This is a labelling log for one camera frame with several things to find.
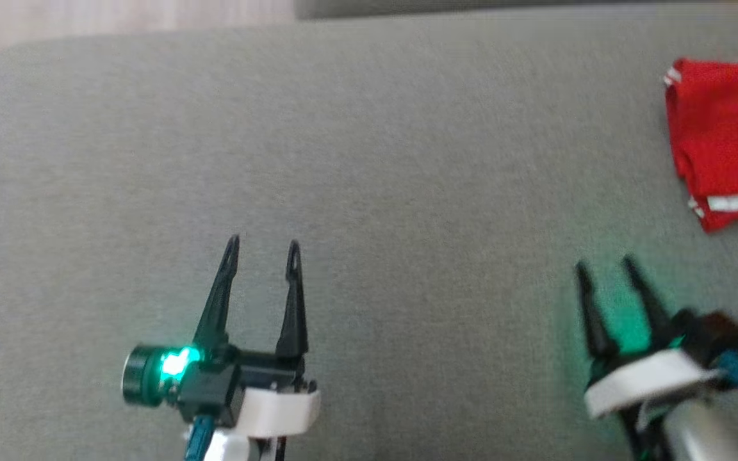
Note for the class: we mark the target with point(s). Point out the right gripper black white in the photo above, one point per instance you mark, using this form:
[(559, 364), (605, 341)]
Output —
[(651, 378)]

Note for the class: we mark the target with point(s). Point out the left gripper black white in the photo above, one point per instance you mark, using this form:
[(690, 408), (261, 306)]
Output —
[(273, 410)]

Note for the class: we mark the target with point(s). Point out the red shorts with white stripes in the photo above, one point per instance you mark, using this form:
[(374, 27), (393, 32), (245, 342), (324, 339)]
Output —
[(728, 128)]

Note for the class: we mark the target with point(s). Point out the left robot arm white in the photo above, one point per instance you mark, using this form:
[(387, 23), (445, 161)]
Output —
[(231, 448)]

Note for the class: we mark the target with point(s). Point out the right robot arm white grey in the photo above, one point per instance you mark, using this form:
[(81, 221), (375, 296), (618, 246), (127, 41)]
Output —
[(708, 429)]

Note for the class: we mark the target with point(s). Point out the large grey sofa seat cushion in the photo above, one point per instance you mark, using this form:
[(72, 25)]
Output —
[(407, 192)]

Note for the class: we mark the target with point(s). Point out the small grey sofa cushion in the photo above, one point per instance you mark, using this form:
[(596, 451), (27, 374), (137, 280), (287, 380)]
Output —
[(439, 6)]

